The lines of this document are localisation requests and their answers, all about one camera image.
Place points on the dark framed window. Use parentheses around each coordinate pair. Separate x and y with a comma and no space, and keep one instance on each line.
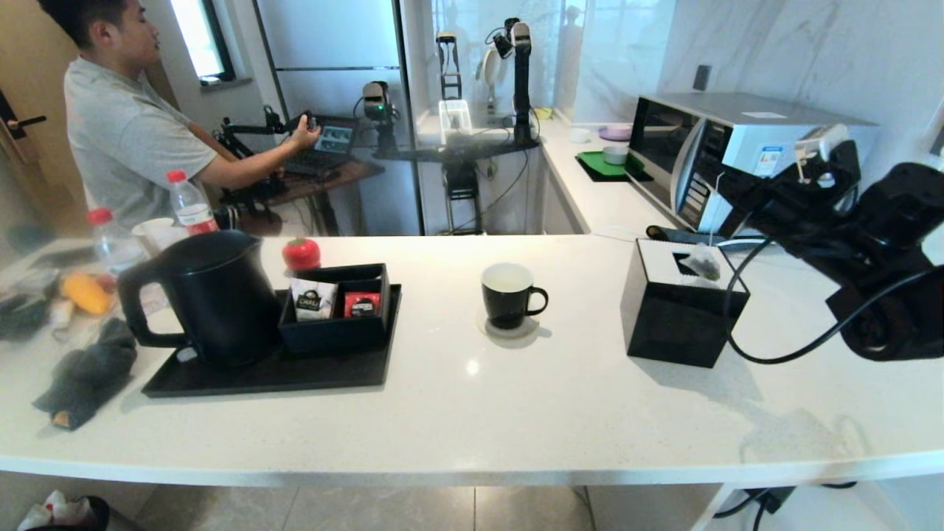
(195,37)

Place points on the clear water bottle red cap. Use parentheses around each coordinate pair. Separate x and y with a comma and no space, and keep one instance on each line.
(190,206)

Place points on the white packet with black logo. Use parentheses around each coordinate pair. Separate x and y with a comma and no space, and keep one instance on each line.
(311,302)

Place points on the black laptop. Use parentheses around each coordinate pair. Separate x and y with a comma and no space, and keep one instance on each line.
(332,144)

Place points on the black compartment box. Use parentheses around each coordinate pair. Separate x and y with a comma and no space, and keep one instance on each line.
(335,335)

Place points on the black electric kettle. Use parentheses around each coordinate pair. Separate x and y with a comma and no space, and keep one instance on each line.
(221,302)

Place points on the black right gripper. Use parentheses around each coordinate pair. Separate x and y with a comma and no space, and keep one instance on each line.
(796,210)

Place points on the black upright bracket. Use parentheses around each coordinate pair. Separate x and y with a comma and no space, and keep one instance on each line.
(446,37)

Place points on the orange corn toy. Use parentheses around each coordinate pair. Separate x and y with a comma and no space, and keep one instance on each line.
(87,293)

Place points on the dark grey cloth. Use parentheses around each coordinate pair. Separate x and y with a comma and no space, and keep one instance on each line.
(88,376)

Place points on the black mug white inside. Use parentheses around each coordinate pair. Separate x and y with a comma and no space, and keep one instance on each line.
(505,302)

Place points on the silver microwave oven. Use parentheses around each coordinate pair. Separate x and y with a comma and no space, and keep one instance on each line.
(678,147)

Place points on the black rectangular serving tray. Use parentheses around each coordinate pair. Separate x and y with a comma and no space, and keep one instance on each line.
(295,376)

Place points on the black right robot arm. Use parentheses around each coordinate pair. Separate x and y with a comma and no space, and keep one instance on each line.
(892,258)

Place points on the small white bowl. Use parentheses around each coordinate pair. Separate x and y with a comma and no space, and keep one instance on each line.
(614,155)

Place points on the round pale coaster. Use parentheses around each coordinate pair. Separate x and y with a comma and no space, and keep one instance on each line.
(516,333)

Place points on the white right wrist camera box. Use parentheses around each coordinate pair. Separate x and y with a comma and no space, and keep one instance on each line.
(820,141)

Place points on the dark wall socket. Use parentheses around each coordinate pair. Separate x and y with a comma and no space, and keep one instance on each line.
(700,77)

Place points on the black power strip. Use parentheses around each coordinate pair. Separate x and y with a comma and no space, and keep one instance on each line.
(678,234)

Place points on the red tomato shaped timer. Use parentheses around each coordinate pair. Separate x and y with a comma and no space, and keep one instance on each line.
(301,254)

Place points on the small white cup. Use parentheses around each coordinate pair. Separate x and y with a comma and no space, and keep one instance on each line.
(578,135)

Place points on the bin with white rubbish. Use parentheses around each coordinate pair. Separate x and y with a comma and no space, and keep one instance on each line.
(59,509)

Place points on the paper cup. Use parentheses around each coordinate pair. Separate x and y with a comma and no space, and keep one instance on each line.
(158,230)

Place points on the black tissue box white lid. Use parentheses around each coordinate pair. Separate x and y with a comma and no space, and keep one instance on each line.
(678,324)

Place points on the purple plate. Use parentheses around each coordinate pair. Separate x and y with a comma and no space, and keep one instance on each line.
(616,132)

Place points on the red snack packet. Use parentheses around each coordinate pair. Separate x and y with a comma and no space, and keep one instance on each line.
(361,304)

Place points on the red label water bottle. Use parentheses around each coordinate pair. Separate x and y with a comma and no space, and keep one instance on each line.
(114,247)

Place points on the brown wooden desk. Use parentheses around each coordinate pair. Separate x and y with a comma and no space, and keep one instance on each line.
(346,171)

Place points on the man in grey t-shirt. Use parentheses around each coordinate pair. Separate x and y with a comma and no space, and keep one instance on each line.
(125,133)

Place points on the black white robot joint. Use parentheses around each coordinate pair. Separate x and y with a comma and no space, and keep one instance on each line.
(522,81)

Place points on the green tray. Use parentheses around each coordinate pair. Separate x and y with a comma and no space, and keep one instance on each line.
(597,164)

